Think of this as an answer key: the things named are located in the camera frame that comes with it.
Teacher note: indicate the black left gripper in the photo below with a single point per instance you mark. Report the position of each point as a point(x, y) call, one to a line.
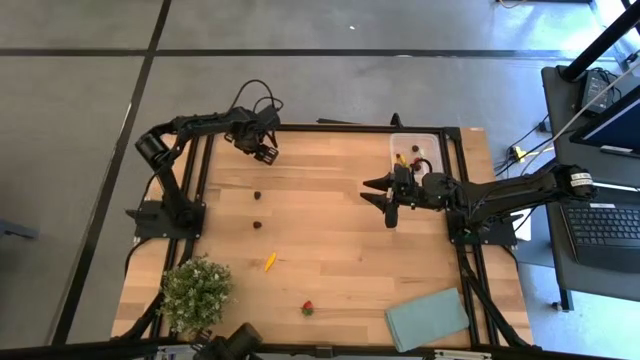
point(245, 135)

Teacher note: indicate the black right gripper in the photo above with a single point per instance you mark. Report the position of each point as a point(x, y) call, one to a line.
point(407, 192)

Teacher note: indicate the yellow toy banana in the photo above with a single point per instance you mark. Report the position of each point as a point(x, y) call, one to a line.
point(400, 160)

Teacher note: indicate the red toy strawberry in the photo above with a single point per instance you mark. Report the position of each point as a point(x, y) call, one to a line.
point(307, 309)
point(415, 163)

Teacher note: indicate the yellow toy pepper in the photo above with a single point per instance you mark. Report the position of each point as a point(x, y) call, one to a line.
point(270, 261)

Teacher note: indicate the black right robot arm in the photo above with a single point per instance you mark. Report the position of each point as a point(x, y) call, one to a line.
point(525, 192)

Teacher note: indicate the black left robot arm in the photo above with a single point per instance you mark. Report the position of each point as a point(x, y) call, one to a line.
point(170, 190)

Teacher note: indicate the clear plastic tupperware container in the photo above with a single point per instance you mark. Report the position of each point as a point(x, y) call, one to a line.
point(432, 145)

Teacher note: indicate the black flat bar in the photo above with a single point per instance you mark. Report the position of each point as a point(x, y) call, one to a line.
point(337, 121)

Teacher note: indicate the teal folded cloth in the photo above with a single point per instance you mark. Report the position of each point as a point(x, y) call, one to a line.
point(425, 320)

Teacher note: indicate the white paper sheet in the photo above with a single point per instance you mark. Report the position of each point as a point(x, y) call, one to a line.
point(522, 225)

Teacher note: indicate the green artificial potted plant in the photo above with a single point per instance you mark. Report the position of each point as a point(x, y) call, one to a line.
point(197, 295)

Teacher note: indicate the grey computer desk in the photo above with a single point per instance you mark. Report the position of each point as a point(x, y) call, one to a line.
point(557, 165)

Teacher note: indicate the black bulky device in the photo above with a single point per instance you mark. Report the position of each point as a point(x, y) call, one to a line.
point(240, 340)

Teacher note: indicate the black laptop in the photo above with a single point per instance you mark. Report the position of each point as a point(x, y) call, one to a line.
point(600, 235)

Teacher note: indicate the black power brick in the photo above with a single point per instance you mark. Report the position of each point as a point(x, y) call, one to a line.
point(595, 90)

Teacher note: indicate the black computer monitor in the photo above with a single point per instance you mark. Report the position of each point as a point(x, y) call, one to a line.
point(615, 125)

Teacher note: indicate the black diagonal pole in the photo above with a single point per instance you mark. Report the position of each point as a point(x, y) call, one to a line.
point(600, 45)

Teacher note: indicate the black aluminium table frame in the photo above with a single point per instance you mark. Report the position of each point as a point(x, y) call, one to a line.
point(325, 128)

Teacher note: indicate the black arched frame bracket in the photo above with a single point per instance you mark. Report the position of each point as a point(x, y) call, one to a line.
point(396, 120)

